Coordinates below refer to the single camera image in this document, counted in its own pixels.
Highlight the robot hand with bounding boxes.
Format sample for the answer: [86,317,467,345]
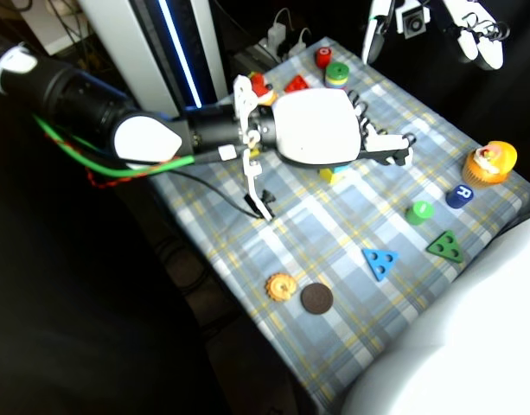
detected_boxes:
[272,87,416,169]
[361,0,511,73]

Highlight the red triangle block three holes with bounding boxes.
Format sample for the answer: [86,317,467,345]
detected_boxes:
[284,74,311,94]

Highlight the stacked coloured rings toy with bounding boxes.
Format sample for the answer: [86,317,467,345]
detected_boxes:
[323,61,350,90]

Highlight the strawberry toy cupcake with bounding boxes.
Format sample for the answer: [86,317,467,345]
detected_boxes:
[246,71,279,107]

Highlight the red cylinder block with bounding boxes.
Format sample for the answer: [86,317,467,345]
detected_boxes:
[315,46,334,70]

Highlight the white power strip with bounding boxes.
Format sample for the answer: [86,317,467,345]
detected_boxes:
[256,23,314,62]

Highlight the blue plaid tablecloth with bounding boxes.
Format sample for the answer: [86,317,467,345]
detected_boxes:
[150,36,530,414]

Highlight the orange toy cupcake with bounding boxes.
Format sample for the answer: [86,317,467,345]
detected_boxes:
[462,140,519,189]

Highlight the green cylinder with dash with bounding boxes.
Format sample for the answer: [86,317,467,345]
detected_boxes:
[405,201,436,227]

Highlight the blue triangle block three holes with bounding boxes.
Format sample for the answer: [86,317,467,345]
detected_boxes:
[361,248,400,283]

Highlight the blue cylinder letter R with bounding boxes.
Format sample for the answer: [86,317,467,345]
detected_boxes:
[445,184,475,210]

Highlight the swirled butter cookie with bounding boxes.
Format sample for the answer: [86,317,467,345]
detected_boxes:
[265,272,299,303]

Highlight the brown chocolate cookie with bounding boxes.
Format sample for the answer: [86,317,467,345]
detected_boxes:
[300,282,335,316]

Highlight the green triangle block three holes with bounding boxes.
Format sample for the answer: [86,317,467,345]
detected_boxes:
[425,230,465,265]

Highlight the white robot column blue light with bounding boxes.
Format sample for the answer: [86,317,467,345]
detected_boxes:
[77,0,229,118]

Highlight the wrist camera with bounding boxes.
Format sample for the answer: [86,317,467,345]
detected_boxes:
[395,0,433,41]

